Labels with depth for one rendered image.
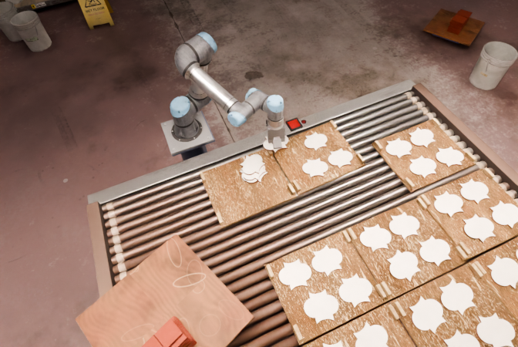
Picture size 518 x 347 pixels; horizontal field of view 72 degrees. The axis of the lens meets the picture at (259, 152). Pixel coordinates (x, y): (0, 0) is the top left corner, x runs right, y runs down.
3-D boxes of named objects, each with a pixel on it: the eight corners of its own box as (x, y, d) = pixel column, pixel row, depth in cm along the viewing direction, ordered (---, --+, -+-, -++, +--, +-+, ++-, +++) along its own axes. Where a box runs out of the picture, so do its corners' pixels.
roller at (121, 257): (113, 258, 171) (109, 254, 167) (441, 126, 211) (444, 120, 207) (115, 267, 168) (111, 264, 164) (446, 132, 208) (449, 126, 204)
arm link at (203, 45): (182, 105, 213) (179, 38, 166) (200, 91, 220) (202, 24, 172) (196, 117, 211) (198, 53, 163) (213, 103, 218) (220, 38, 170)
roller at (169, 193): (105, 215, 185) (102, 211, 181) (414, 99, 225) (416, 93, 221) (107, 223, 182) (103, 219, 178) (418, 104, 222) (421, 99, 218)
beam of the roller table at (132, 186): (91, 200, 193) (86, 195, 188) (407, 85, 236) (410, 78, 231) (93, 213, 188) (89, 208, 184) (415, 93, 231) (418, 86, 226)
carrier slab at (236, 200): (199, 174, 192) (199, 173, 191) (267, 149, 201) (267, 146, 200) (221, 229, 173) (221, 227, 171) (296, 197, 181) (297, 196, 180)
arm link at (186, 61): (162, 50, 161) (241, 120, 154) (180, 38, 165) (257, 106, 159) (163, 66, 171) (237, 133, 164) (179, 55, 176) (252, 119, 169)
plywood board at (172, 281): (76, 320, 141) (75, 318, 139) (176, 234, 161) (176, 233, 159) (148, 432, 118) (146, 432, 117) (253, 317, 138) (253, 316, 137)
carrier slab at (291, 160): (268, 147, 201) (268, 146, 200) (330, 122, 210) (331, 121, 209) (298, 196, 182) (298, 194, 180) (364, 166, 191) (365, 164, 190)
